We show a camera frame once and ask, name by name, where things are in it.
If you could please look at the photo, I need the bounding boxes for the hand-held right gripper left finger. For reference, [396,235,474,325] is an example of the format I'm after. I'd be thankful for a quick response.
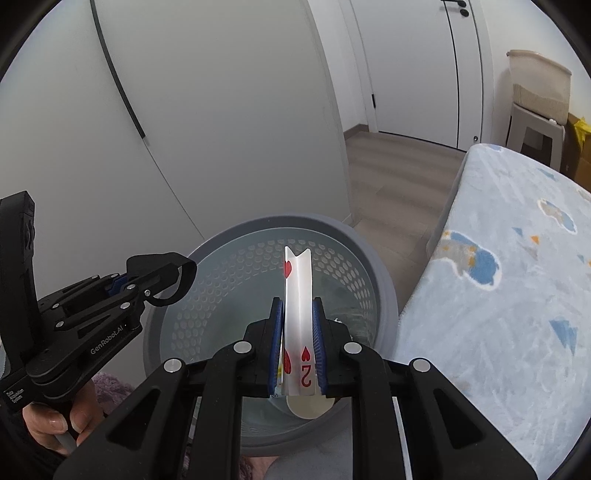
[55,296,284,480]

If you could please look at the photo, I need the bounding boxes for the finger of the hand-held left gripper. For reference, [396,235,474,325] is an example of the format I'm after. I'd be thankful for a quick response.
[107,252,185,296]
[127,264,182,303]

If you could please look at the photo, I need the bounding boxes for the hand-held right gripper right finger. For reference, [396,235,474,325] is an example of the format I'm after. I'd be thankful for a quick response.
[311,298,539,480]

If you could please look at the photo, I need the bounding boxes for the red hearts playing card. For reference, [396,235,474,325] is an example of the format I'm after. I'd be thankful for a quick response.
[283,246,320,398]

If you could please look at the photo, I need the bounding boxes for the red white paper cup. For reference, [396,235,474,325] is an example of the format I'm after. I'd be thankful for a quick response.
[286,396,334,420]

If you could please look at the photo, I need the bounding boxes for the grey perforated wastebasket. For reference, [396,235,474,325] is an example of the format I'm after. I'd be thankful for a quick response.
[142,213,399,457]

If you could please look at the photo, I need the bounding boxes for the person's left hand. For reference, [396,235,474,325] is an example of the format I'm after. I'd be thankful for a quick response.
[23,381,99,455]

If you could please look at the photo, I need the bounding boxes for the light blue printed blanket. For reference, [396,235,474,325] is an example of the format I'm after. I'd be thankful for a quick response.
[394,143,591,472]

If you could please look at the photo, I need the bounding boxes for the white wardrobe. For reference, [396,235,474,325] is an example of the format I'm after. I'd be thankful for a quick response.
[0,0,352,278]

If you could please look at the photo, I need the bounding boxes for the white door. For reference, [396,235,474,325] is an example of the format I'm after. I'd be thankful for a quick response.
[342,0,492,151]

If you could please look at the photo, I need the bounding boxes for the grey plastic stool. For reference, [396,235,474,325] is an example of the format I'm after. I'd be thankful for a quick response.
[505,102,566,167]

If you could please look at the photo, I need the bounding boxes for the cardboard box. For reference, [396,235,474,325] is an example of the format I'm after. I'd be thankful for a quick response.
[561,113,591,185]

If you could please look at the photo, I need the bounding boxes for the beige storage bin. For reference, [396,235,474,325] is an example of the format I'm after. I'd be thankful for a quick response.
[507,50,573,125]

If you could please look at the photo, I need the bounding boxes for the black wardrobe handle strip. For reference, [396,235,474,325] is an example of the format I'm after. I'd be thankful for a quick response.
[91,0,147,139]

